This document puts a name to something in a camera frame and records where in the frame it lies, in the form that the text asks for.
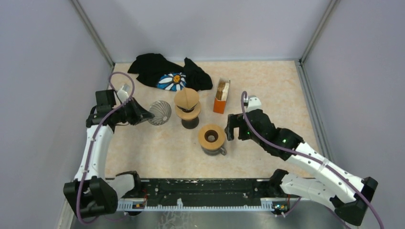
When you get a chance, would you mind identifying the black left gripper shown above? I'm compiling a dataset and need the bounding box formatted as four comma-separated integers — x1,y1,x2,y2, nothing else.
112,96,155,125

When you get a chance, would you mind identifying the smoky glass pitcher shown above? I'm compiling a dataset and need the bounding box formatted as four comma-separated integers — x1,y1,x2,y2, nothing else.
202,146,227,156

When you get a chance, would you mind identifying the orange coffee filter box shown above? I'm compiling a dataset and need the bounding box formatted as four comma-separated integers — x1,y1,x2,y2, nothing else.
213,78,231,114

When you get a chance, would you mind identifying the brown paper coffee filter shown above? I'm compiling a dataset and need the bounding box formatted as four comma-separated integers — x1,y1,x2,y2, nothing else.
174,88,200,111

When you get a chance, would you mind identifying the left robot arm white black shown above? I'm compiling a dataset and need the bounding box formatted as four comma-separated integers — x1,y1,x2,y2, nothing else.
63,89,244,224

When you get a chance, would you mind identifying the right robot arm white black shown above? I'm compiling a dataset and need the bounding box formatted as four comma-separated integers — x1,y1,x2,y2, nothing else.
225,109,384,228

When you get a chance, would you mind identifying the black cloth with flower print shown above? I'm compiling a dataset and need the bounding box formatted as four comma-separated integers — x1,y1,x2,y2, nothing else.
128,53,213,92

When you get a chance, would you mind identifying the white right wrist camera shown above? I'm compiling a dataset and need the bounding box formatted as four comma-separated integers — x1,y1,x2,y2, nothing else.
243,95,262,113

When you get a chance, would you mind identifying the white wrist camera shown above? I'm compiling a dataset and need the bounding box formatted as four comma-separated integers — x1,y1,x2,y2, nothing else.
243,95,262,113
117,84,131,103

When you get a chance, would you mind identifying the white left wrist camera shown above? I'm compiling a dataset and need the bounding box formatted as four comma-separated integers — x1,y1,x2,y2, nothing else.
117,84,131,103

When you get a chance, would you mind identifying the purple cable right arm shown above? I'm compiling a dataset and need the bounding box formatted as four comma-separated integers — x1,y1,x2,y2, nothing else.
240,91,385,229

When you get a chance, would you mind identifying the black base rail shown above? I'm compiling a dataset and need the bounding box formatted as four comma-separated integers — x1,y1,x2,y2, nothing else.
139,178,286,209

